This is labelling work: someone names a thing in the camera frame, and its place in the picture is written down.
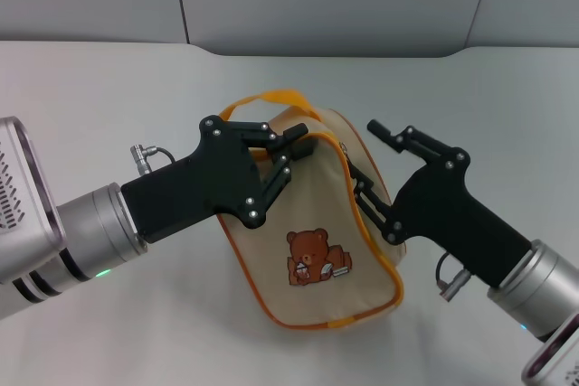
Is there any gripper cable with plug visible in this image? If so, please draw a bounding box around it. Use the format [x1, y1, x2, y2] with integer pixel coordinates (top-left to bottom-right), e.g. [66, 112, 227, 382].
[435, 252, 474, 300]
[129, 144, 176, 175]

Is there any beige food bag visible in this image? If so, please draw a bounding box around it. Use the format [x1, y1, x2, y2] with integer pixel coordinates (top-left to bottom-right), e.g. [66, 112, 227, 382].
[217, 88, 407, 329]

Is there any left gripper cable with plug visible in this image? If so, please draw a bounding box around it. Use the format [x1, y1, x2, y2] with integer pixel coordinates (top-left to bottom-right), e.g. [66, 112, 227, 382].
[129, 144, 176, 175]

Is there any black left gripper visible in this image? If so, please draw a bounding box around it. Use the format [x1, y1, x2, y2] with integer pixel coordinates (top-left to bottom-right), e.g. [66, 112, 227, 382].
[120, 115, 316, 245]

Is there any right gripper cable with plug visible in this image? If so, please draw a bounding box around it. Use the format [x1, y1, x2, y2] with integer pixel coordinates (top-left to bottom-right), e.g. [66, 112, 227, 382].
[435, 252, 474, 300]

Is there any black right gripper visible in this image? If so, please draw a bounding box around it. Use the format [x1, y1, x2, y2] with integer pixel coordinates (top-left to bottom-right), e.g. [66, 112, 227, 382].
[347, 118, 533, 290]

